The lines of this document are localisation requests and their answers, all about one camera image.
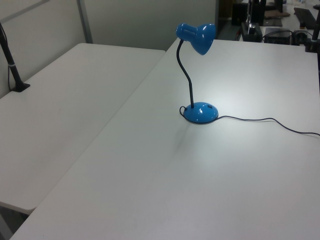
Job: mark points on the brown cloth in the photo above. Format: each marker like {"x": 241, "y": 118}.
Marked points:
{"x": 276, "y": 14}

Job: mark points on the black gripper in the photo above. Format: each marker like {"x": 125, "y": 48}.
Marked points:
{"x": 251, "y": 30}

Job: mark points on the blue desk lamp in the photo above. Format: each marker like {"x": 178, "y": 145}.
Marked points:
{"x": 200, "y": 113}

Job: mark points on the black electronics box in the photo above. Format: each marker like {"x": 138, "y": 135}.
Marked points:
{"x": 277, "y": 36}

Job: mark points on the grey metal partition post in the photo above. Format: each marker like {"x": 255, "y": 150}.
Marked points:
{"x": 85, "y": 22}

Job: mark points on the black camera stand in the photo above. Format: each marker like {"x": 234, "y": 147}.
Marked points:
{"x": 313, "y": 37}

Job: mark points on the white side table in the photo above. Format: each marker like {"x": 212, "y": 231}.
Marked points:
{"x": 62, "y": 105}

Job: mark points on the black camera pole with clamp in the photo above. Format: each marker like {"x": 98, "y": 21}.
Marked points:
{"x": 15, "y": 75}

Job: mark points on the black keyboard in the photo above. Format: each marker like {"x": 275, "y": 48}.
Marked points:
{"x": 305, "y": 16}

